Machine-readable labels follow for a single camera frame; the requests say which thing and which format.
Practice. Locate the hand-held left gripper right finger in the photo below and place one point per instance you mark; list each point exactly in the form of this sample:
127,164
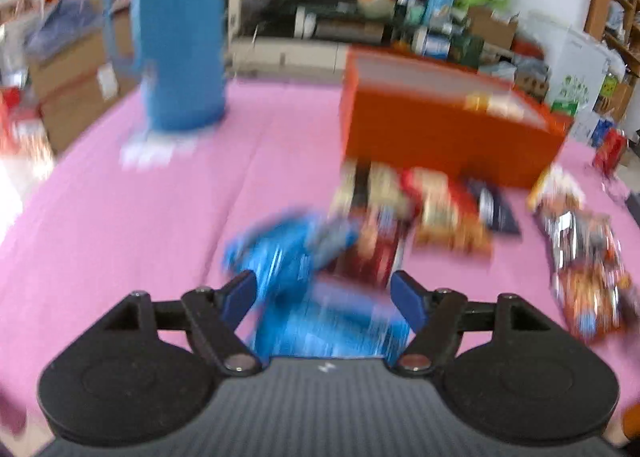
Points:
407,294

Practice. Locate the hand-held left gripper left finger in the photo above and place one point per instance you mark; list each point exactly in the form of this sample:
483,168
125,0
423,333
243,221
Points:
242,289

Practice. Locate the blue snack packet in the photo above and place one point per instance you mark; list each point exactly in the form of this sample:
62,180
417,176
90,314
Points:
295,257

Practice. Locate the orange box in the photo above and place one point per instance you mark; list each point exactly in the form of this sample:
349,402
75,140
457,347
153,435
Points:
440,137

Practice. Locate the large silver snack bag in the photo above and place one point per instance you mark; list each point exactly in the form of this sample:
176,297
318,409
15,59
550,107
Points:
587,272

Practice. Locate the dark red snack packet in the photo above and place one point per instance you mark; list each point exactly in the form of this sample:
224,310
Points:
372,242

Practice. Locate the pink tablecloth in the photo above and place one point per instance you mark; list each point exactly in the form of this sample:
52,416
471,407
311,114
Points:
150,217

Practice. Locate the navy snack packet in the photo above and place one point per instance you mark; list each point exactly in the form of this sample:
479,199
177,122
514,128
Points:
495,209

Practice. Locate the glass television stand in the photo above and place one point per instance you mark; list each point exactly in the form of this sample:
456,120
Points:
300,49

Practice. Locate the red drink can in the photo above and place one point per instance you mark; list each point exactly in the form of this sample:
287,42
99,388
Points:
611,152

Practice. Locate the blue thermos jug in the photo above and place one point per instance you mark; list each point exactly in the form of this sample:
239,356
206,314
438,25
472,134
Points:
177,37

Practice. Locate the large cardboard box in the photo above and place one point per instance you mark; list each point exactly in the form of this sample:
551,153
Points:
75,82

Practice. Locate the red white packaging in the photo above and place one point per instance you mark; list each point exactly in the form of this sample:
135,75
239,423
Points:
22,132

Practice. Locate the pile of blue white cartons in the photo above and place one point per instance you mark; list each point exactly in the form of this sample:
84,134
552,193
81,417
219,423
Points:
435,17

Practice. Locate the open cardboard box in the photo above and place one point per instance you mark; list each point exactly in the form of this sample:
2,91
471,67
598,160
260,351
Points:
492,27

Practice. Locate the white chest freezer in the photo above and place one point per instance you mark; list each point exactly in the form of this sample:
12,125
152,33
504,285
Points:
582,67

